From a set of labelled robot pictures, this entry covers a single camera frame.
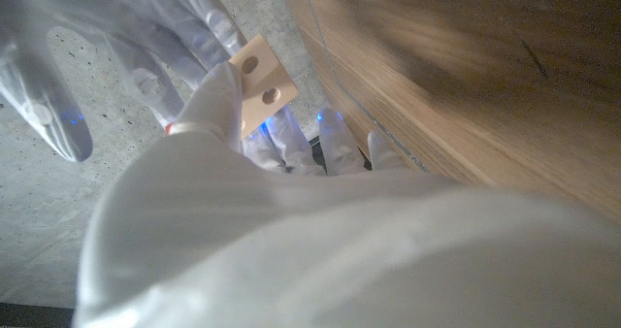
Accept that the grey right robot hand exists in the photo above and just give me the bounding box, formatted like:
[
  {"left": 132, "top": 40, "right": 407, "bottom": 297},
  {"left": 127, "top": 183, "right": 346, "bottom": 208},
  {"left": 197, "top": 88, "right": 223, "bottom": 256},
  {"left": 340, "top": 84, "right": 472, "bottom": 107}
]
[{"left": 0, "top": 0, "right": 248, "bottom": 163}]

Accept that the small wooden block with holes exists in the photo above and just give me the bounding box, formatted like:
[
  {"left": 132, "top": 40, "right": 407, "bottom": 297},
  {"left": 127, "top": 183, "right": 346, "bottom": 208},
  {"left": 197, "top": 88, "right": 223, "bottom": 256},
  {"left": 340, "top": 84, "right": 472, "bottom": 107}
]
[{"left": 227, "top": 33, "right": 300, "bottom": 141}]

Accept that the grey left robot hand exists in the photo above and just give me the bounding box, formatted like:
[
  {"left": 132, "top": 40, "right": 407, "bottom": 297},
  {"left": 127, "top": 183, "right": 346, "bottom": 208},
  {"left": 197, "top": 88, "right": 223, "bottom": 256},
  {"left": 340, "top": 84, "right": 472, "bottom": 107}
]
[{"left": 72, "top": 61, "right": 621, "bottom": 328}]

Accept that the black curtain backdrop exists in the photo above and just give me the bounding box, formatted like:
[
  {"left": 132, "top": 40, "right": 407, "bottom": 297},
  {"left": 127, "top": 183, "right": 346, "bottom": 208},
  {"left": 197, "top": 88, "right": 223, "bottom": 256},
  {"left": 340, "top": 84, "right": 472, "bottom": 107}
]
[{"left": 310, "top": 136, "right": 373, "bottom": 172}]

